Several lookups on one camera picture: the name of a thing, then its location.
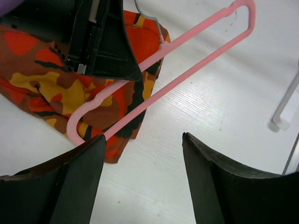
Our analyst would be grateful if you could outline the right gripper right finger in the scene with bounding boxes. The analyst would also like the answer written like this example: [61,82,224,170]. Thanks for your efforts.
[182,133,299,224]

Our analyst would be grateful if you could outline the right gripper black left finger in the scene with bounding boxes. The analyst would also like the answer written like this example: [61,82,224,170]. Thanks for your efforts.
[0,135,106,224]

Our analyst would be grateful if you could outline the pink clothes hanger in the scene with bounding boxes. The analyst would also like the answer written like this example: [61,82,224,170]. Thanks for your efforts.
[66,0,256,146]

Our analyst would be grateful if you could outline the orange camouflage trousers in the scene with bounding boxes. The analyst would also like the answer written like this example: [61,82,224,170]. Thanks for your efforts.
[0,10,163,164]

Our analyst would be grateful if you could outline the white clothes rack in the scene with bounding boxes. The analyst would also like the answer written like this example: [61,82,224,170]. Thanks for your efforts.
[269,74,299,175]

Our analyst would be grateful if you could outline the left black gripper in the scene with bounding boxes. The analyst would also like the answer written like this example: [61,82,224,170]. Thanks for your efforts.
[0,0,142,82]

